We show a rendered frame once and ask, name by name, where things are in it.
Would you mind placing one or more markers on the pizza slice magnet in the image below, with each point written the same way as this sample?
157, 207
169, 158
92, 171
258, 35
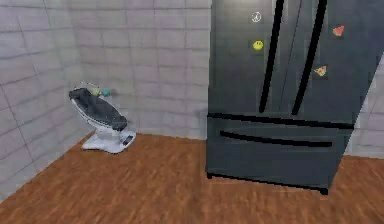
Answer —
320, 70

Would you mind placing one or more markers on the red watermelon magnet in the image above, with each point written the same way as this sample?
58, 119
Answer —
338, 31

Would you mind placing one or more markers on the dark grey fridge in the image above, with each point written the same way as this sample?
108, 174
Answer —
240, 146

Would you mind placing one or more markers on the yellow smiley magnet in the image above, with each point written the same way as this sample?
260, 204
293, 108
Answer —
257, 45

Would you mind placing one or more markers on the white round magnet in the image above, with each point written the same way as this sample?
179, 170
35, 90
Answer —
256, 16

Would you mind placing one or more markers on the white and black baby swing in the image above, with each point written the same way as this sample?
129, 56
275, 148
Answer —
100, 113

